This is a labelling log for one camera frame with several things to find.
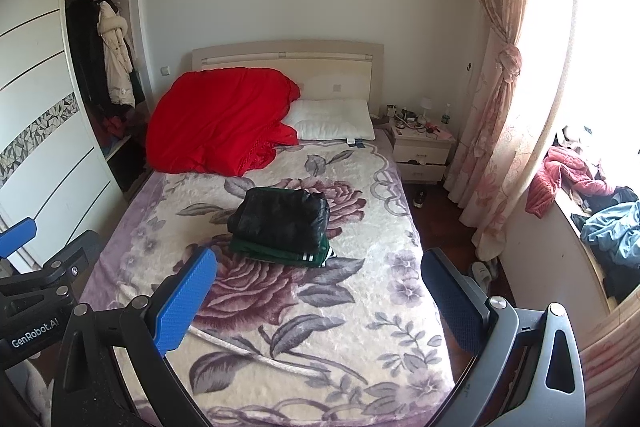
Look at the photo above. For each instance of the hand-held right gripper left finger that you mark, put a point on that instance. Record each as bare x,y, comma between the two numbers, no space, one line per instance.
185,297

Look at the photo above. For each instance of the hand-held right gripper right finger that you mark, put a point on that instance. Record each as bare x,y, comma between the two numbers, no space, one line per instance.
450,297

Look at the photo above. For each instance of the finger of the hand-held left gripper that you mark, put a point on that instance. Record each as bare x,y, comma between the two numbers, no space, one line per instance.
17,236
80,252

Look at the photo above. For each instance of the black leather jacket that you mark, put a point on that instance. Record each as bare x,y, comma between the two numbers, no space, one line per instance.
280,217

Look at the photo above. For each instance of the dark hanging clothes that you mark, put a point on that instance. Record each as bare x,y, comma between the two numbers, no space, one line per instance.
82,47

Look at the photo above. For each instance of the white slipper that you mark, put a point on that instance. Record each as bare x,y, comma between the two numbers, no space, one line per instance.
481,272
494,268

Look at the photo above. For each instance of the beige fuzzy item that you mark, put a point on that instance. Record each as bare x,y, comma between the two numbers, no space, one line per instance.
35,387

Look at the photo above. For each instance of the floral plush blanket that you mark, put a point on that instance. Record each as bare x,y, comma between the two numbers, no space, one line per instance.
280,287

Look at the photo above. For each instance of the dark shoe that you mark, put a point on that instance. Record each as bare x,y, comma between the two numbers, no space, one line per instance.
420,199

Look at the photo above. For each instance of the green garment with white stripes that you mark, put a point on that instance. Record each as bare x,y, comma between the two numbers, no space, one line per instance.
280,255

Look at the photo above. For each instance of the dark red garment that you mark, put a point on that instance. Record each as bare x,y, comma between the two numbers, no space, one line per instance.
112,127

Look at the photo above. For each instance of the cream nightstand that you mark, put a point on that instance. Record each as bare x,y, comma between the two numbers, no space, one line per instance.
420,154

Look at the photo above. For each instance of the pink plush garment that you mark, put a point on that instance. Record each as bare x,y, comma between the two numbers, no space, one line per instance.
565,167

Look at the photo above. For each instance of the light blue garment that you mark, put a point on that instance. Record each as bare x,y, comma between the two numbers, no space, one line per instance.
615,232

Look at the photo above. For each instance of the red quilt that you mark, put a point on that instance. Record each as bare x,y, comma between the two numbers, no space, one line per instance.
215,122

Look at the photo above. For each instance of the white wardrobe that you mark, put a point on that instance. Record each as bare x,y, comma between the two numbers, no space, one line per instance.
40,57

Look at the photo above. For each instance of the clear plastic bottle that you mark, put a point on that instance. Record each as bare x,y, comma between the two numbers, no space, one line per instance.
446,116

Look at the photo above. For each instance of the pile of small nightstand items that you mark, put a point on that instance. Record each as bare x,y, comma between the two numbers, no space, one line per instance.
407,121

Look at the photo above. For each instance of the small table lamp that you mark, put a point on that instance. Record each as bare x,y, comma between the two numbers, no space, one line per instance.
426,107

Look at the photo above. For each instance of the cream hanging coat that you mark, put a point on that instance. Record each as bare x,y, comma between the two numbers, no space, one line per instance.
116,57

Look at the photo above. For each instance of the black crumpled garment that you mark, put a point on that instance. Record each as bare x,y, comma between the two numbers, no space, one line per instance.
625,197

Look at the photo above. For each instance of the beige crumpled garment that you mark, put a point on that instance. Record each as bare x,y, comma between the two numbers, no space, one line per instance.
575,137

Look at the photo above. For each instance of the white pillow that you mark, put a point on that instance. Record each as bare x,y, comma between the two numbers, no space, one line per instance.
330,119

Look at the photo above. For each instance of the cream wooden bed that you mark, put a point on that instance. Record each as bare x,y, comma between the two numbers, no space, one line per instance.
330,77

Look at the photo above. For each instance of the pink floral curtain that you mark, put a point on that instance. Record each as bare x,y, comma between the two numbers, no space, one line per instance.
500,7

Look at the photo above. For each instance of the wall socket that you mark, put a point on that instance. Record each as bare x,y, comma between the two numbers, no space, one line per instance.
164,70

